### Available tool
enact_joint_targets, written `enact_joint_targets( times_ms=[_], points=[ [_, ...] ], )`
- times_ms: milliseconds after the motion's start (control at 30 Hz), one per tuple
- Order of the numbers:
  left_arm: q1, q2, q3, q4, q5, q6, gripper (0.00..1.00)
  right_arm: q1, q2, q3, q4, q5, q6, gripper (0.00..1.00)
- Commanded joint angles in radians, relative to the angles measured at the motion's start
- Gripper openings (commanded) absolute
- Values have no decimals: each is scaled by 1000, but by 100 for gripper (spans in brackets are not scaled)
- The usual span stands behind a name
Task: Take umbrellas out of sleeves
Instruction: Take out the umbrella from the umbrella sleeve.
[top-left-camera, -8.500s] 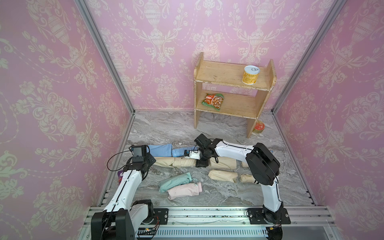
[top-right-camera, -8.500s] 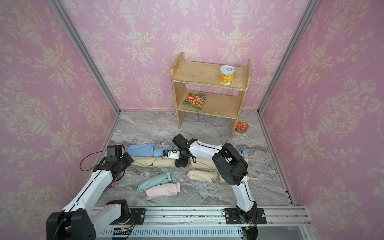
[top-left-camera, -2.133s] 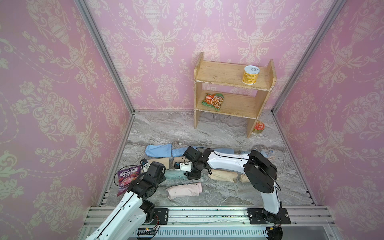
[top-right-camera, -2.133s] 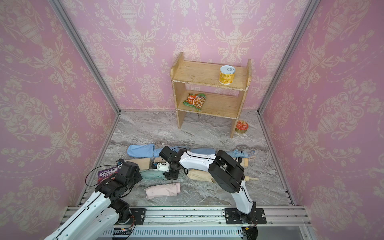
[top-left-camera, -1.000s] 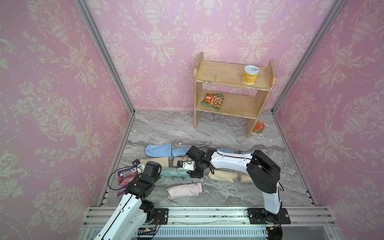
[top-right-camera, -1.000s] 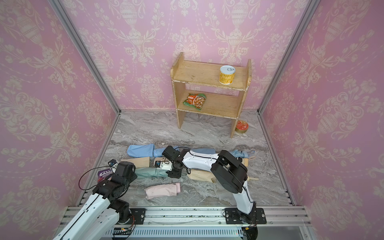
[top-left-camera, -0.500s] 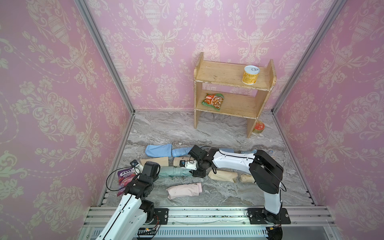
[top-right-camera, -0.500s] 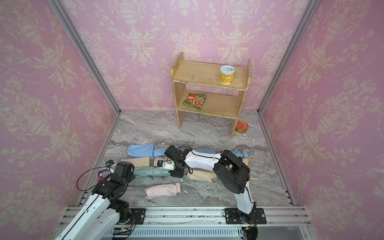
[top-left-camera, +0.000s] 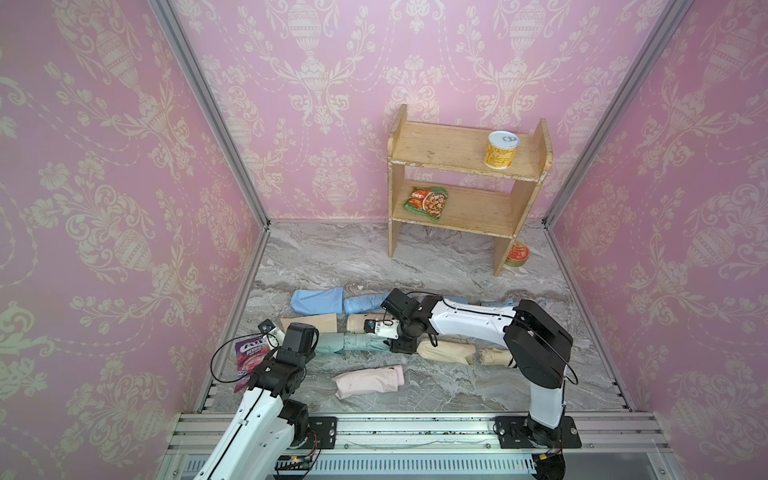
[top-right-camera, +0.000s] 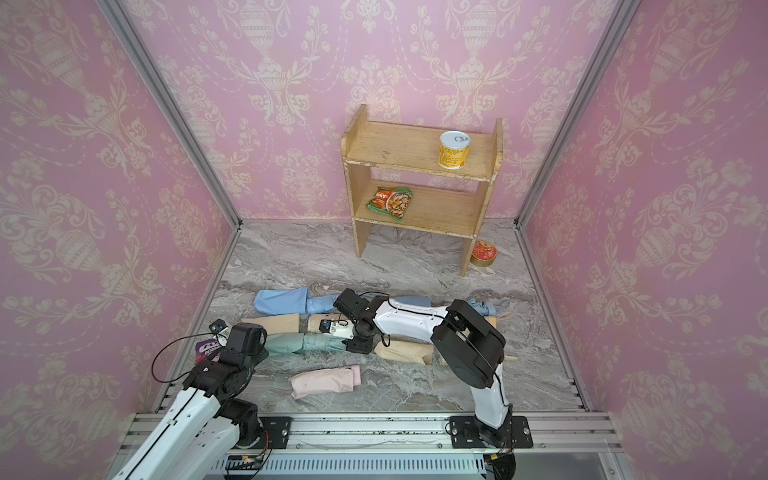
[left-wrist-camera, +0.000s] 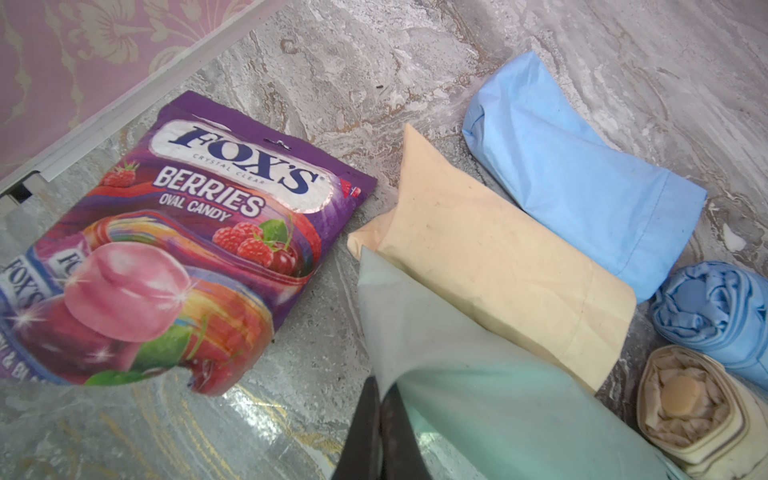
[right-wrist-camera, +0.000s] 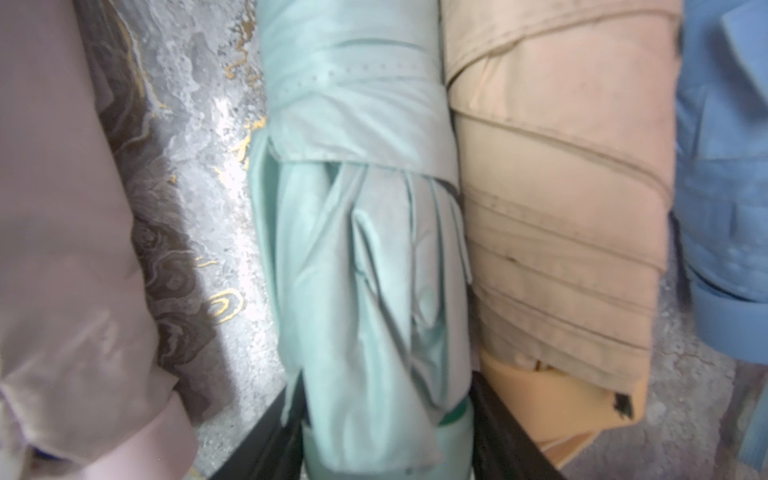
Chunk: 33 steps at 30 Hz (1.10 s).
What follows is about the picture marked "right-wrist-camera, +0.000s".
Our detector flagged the green umbrella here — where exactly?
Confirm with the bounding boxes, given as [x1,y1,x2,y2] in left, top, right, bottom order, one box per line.
[249,1,473,479]

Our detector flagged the blue umbrella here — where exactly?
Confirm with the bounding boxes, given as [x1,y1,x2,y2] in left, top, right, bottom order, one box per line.
[673,1,767,364]

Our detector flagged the pink umbrella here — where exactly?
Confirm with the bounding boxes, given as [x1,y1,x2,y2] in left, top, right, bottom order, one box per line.
[1,1,197,479]

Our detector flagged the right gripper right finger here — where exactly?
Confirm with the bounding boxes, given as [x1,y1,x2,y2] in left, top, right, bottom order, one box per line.
[470,371,564,480]

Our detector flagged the beige umbrella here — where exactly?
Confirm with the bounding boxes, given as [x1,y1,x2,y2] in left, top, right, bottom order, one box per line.
[440,0,685,469]

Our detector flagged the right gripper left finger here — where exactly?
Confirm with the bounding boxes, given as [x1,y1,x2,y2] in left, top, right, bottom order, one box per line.
[211,376,307,480]

